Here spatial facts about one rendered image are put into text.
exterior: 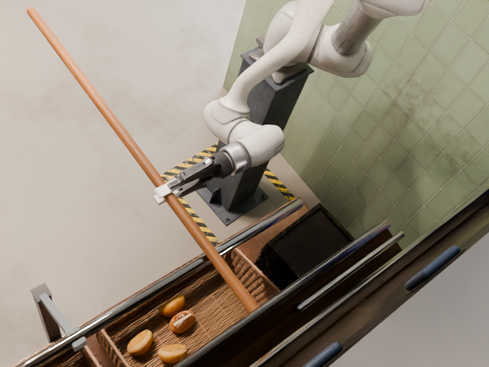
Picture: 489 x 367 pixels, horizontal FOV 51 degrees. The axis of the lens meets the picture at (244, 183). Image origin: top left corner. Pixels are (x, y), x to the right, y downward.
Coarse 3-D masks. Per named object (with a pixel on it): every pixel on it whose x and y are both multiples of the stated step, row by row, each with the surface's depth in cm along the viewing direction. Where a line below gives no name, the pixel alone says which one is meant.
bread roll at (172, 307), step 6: (180, 294) 186; (174, 300) 182; (180, 300) 183; (162, 306) 182; (168, 306) 181; (174, 306) 181; (180, 306) 183; (162, 312) 181; (168, 312) 181; (174, 312) 182
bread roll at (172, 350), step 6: (162, 348) 175; (168, 348) 175; (174, 348) 174; (180, 348) 174; (186, 348) 177; (162, 354) 173; (168, 354) 172; (174, 354) 173; (180, 354) 174; (162, 360) 174; (168, 360) 173; (174, 360) 173
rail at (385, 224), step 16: (384, 224) 122; (368, 240) 119; (336, 256) 114; (320, 272) 111; (288, 288) 108; (272, 304) 105; (240, 320) 103; (256, 320) 103; (224, 336) 99; (208, 352) 97
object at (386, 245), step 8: (400, 232) 118; (392, 240) 116; (376, 248) 115; (384, 248) 115; (360, 256) 118; (368, 256) 113; (376, 256) 114; (360, 264) 111; (344, 272) 109; (352, 272) 110; (336, 280) 108; (344, 280) 109; (328, 288) 106; (312, 296) 105; (320, 296) 105; (296, 304) 108; (304, 304) 103; (312, 304) 104
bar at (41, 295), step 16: (288, 208) 150; (256, 224) 145; (272, 224) 147; (240, 240) 142; (176, 272) 133; (192, 272) 134; (48, 288) 145; (160, 288) 129; (48, 304) 138; (128, 304) 125; (48, 320) 159; (64, 320) 128; (96, 320) 122; (112, 320) 123; (48, 336) 172; (80, 336) 119; (48, 352) 116
